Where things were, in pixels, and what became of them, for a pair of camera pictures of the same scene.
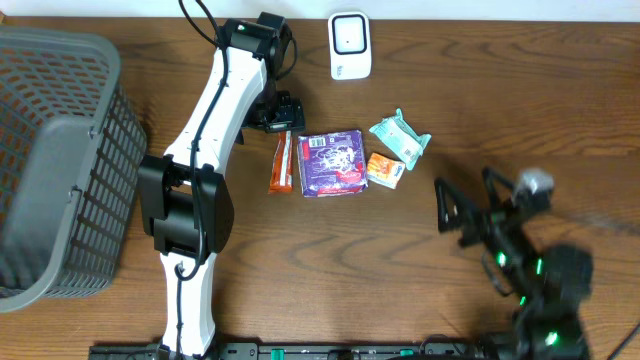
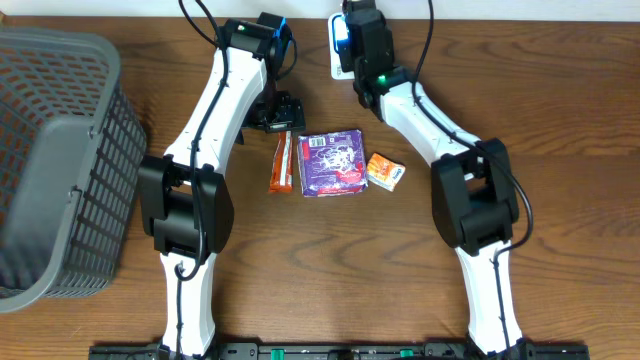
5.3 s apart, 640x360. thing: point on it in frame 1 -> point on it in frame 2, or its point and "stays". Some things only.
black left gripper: [282, 118] stays
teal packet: [401, 139] -> [340, 30]
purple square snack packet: [332, 163] stays
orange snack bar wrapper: [282, 176] stays
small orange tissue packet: [385, 172] stays
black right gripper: [487, 221] -> [346, 56]
